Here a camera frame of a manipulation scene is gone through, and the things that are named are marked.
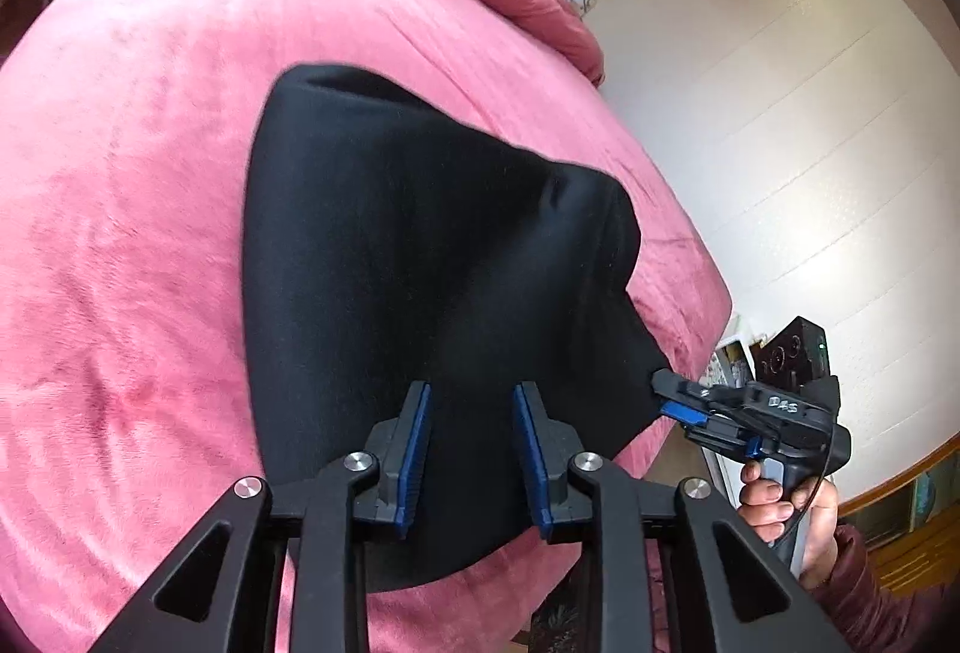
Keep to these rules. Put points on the person's right forearm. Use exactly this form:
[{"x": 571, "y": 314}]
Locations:
[{"x": 870, "y": 593}]

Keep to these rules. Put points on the black pants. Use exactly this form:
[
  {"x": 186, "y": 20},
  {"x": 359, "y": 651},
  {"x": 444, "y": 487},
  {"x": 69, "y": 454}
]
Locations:
[{"x": 420, "y": 248}]

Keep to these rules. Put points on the pink plush bed blanket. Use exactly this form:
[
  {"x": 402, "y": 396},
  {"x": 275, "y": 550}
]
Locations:
[{"x": 112, "y": 248}]

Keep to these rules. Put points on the white picture book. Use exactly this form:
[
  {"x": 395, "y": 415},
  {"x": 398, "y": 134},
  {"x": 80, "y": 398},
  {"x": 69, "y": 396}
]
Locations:
[{"x": 731, "y": 364}]

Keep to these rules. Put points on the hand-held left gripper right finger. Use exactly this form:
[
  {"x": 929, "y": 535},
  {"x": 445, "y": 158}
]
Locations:
[{"x": 529, "y": 459}]

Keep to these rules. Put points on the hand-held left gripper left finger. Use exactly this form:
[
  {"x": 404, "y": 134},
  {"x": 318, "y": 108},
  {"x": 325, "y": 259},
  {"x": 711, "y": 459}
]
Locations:
[{"x": 416, "y": 452}]

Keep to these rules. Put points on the person's right hand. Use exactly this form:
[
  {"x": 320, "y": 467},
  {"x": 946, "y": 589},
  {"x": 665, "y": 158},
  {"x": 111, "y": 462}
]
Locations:
[{"x": 765, "y": 499}]

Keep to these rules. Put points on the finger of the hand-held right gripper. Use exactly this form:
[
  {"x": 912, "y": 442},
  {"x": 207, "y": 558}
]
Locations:
[
  {"x": 682, "y": 411},
  {"x": 694, "y": 386}
]

